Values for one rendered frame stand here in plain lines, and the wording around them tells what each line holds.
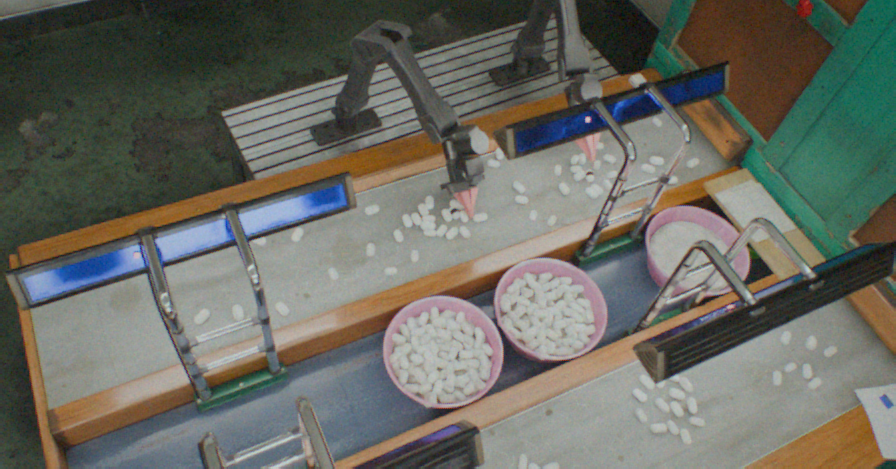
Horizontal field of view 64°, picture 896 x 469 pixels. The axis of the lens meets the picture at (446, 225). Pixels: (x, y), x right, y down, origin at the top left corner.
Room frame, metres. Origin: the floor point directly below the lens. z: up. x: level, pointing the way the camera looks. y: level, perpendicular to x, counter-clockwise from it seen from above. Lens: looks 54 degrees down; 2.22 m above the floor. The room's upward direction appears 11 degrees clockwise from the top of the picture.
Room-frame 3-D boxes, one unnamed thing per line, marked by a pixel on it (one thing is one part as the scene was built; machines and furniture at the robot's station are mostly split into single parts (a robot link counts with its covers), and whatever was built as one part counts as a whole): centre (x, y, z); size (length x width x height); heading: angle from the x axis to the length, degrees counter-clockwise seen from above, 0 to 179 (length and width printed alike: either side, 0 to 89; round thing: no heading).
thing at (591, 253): (1.19, -0.38, 0.90); 0.20 x 0.19 x 0.45; 124
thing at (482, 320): (0.71, -0.04, 0.72); 0.27 x 0.27 x 0.10
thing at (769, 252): (1.24, -0.82, 0.77); 0.33 x 0.15 x 0.01; 34
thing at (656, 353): (0.79, -0.66, 1.08); 0.62 x 0.08 x 0.07; 124
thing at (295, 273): (1.06, 0.05, 0.73); 1.81 x 0.30 x 0.02; 124
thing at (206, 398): (0.64, 0.42, 0.90); 0.20 x 0.19 x 0.45; 124
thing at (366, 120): (1.39, 0.33, 0.71); 0.20 x 0.07 x 0.08; 128
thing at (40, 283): (0.71, 0.46, 1.08); 0.62 x 0.08 x 0.07; 124
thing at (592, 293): (0.87, -0.28, 0.72); 0.27 x 0.27 x 0.10
